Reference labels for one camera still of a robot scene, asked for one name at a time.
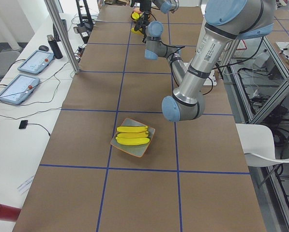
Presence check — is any far blue teach pendant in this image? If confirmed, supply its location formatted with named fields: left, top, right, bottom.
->
left=17, top=50, right=54, bottom=75

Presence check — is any white chair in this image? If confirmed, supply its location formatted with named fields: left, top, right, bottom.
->
left=236, top=123, right=289, bottom=167

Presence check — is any aluminium frame post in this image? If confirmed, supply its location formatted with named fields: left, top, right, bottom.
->
left=44, top=0, right=80, bottom=74

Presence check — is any wicker fruit basket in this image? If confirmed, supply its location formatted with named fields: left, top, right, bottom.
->
left=130, top=7, right=143, bottom=22

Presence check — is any white camera pedestal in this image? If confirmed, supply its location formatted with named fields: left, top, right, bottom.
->
left=180, top=62, right=217, bottom=89

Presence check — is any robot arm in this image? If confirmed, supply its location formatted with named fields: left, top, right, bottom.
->
left=137, top=0, right=180, bottom=14
left=145, top=0, right=276, bottom=122

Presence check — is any black water bottle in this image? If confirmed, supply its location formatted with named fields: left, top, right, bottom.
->
left=47, top=34, right=63, bottom=59

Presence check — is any red cylinder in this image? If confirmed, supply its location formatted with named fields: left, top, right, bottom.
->
left=0, top=204, right=21, bottom=222

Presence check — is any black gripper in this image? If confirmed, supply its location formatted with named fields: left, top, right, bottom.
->
left=139, top=0, right=152, bottom=13

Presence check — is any near blue teach pendant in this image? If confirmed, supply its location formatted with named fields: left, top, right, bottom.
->
left=0, top=74, right=40, bottom=105

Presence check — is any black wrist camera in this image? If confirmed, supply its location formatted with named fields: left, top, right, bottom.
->
left=134, top=13, right=150, bottom=31

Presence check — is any black computer mouse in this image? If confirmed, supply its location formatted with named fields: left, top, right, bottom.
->
left=38, top=45, right=49, bottom=52

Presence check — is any grey square plate orange rim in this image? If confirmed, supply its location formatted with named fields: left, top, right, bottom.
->
left=110, top=118, right=155, bottom=158

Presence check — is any blue teach pendant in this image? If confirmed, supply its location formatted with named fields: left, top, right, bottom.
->
left=0, top=74, right=40, bottom=105
left=17, top=50, right=54, bottom=75

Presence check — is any small black puck device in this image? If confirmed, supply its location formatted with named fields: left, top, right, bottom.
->
left=18, top=120, right=28, bottom=130

